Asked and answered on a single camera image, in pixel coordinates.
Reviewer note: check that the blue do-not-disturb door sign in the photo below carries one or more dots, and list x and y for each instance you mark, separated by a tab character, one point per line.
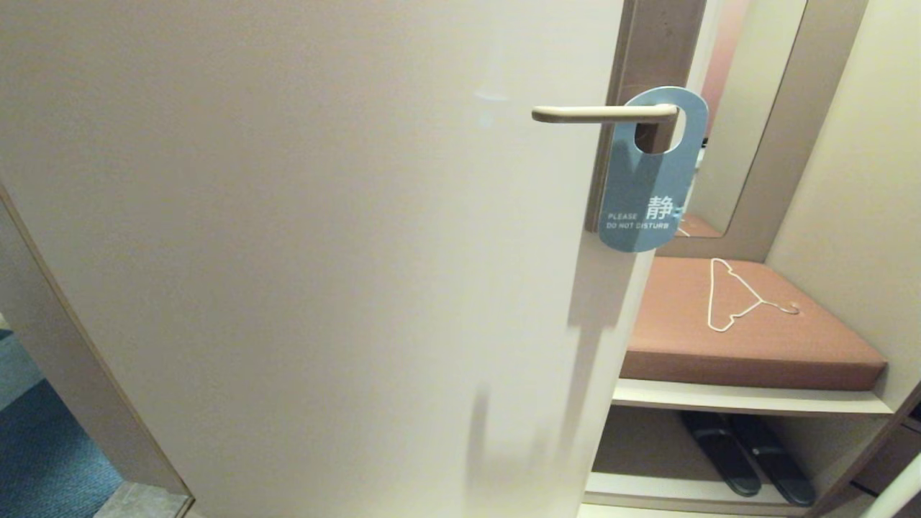
647	187

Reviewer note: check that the brown leather seat cushion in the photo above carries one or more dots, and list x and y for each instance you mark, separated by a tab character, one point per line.
683	338

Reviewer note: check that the white slanted bar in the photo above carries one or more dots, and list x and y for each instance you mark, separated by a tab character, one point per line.
899	496

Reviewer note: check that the beige room door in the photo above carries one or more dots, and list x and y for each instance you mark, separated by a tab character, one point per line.
288	252

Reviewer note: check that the white bench shelf board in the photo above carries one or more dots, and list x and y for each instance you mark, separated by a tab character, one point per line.
719	399

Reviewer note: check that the taupe framed wall mirror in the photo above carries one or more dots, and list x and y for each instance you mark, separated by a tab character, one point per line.
748	108

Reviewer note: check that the dark slipper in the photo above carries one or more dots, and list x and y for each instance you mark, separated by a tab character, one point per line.
781	464
723	453

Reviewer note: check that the white low shelf board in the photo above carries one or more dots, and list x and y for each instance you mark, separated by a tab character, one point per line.
647	493

